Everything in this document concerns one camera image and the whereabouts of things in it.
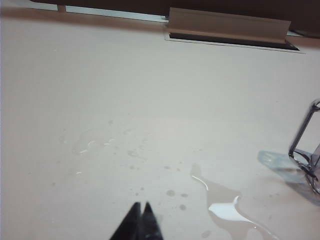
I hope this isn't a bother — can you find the beige cable tray flap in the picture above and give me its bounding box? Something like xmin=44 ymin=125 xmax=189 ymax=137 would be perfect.
xmin=167 ymin=7 xmax=292 ymax=45

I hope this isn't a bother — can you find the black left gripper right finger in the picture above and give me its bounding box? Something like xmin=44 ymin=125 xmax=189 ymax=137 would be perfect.
xmin=139 ymin=201 xmax=165 ymax=240

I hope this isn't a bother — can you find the spilled water puddle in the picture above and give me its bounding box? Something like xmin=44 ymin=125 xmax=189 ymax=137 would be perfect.
xmin=189 ymin=162 xmax=279 ymax=240

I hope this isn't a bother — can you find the brown desk partition panel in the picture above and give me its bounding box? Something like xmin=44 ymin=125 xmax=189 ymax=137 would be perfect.
xmin=26 ymin=0 xmax=320 ymax=39

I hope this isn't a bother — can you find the transparent grey faceted mug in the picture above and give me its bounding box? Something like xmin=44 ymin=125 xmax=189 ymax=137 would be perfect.
xmin=288 ymin=99 xmax=320 ymax=196

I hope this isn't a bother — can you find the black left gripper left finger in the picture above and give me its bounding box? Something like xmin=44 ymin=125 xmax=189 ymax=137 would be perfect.
xmin=109 ymin=201 xmax=142 ymax=240

